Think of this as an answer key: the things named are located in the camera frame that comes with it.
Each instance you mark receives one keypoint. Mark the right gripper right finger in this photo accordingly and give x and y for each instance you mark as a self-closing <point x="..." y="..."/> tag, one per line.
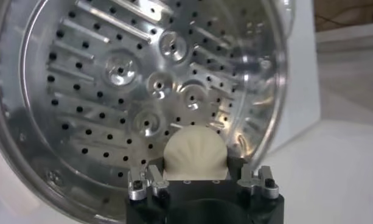
<point x="256" y="182"/>

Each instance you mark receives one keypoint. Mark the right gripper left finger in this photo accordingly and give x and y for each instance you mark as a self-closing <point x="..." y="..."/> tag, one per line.
<point x="149" y="182"/>

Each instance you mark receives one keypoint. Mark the stainless steel steamer basket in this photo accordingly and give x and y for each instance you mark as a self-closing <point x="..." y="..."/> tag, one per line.
<point x="82" y="91"/>

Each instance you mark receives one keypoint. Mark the white steamed baozi bun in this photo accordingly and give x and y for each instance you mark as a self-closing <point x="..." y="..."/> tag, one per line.
<point x="195" y="152"/>

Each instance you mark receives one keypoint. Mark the white side table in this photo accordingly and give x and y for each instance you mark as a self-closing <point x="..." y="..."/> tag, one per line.
<point x="350" y="70"/>

